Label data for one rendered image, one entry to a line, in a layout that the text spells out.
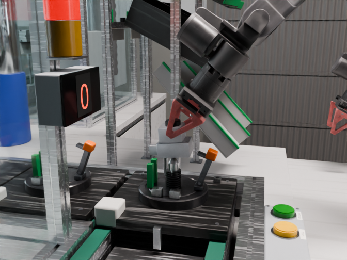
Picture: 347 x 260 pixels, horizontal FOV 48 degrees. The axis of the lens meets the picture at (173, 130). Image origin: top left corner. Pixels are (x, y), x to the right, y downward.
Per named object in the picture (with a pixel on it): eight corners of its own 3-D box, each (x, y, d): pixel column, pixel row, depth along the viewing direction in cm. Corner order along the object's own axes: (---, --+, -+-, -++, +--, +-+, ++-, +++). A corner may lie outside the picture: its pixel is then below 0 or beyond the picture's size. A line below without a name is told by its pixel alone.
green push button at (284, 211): (293, 214, 76) (294, 204, 75) (294, 224, 72) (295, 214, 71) (271, 212, 77) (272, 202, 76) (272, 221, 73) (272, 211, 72)
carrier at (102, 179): (129, 177, 94) (128, 127, 91) (87, 225, 72) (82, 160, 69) (38, 169, 100) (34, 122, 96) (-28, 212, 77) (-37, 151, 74)
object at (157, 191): (163, 194, 75) (163, 187, 75) (161, 197, 74) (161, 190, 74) (153, 193, 76) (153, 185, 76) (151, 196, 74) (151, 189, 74)
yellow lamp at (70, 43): (88, 54, 59) (86, 20, 58) (73, 57, 54) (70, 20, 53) (58, 54, 60) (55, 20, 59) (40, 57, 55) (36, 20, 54)
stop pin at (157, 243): (162, 246, 69) (162, 225, 68) (160, 249, 68) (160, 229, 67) (154, 245, 70) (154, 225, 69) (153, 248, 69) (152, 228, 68)
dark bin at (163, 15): (234, 71, 103) (247, 45, 101) (220, 77, 92) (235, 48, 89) (146, 25, 110) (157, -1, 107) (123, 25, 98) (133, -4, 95)
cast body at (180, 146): (193, 150, 79) (190, 116, 77) (189, 158, 75) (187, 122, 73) (153, 150, 81) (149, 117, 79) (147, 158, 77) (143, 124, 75)
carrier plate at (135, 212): (237, 187, 89) (237, 178, 88) (227, 241, 66) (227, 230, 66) (135, 178, 94) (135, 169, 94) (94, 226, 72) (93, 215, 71)
